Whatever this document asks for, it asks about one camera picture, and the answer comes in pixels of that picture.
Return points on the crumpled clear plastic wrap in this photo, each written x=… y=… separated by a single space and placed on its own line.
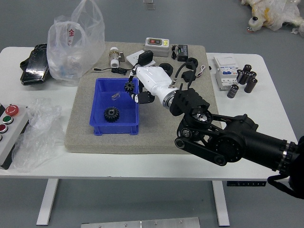
x=38 y=137

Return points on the white table leg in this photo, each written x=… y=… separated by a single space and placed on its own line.
x=47 y=202
x=221 y=204

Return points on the white wall socket plate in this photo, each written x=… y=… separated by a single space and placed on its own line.
x=133 y=58

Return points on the black power adapter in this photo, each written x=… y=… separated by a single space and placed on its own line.
x=145 y=57

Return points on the small black plastic block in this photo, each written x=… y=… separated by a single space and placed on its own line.
x=188 y=74

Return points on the black cylindrical capacitor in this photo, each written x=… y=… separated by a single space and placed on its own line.
x=247 y=67
x=244 y=78
x=251 y=85
x=239 y=74
x=233 y=91
x=253 y=74

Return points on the grey-brown foam mat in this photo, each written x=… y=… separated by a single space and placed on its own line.
x=152 y=135

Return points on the black table control panel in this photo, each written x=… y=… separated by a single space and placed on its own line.
x=247 y=184

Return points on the small grey floor fixture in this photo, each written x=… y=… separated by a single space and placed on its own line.
x=149 y=4

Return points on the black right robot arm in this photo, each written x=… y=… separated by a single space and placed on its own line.
x=237 y=142

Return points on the grey switch box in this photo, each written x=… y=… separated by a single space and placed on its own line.
x=156 y=46

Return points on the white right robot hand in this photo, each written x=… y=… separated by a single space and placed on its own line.
x=154 y=79

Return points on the grey push-button control box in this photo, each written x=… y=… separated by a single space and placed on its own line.
x=10 y=133

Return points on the small black gear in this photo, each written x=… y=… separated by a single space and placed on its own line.
x=129 y=87

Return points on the black plastic tray pack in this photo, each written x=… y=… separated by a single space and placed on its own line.
x=35 y=66

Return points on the silver metal floor plate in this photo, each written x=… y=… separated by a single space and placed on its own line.
x=140 y=223

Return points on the small black hex nut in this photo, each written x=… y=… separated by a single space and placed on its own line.
x=192 y=61

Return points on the translucent white plastic bag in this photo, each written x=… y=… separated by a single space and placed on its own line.
x=71 y=54

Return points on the big black hex nut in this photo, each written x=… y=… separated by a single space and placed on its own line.
x=167 y=66

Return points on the plush toy in plastic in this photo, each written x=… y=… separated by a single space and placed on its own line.
x=275 y=14

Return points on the black module with green label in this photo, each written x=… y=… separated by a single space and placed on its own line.
x=183 y=52

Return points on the big black gear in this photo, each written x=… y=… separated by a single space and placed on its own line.
x=111 y=114

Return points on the blue plastic box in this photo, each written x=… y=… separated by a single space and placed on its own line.
x=104 y=95

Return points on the white circuit breaker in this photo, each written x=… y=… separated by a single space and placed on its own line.
x=225 y=69

